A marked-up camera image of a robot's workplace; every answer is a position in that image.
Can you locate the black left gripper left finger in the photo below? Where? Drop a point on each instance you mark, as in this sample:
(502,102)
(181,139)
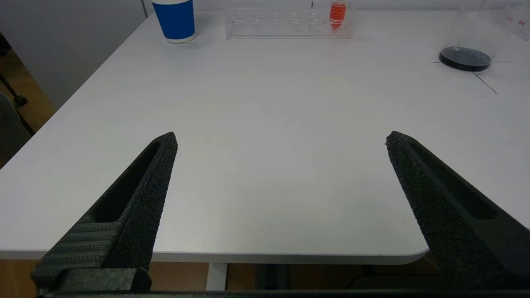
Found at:
(136,207)

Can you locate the white table leg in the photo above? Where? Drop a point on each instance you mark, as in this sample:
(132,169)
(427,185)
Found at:
(216,276)

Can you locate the clear glass beaker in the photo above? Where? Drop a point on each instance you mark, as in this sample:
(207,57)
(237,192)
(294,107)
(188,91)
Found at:
(464,58)

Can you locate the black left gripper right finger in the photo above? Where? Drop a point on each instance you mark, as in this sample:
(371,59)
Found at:
(451,223)

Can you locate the test tube with red pigment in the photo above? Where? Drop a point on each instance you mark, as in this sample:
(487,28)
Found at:
(337,13)

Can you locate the white paper cup blue sleeve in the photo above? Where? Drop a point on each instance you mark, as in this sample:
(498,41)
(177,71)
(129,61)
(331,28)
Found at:
(175,20)

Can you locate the clear acrylic test tube rack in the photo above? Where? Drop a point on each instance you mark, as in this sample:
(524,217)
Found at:
(522,25)
(281,25)

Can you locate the black tripod stand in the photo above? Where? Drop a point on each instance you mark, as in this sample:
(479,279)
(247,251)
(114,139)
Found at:
(18,100)

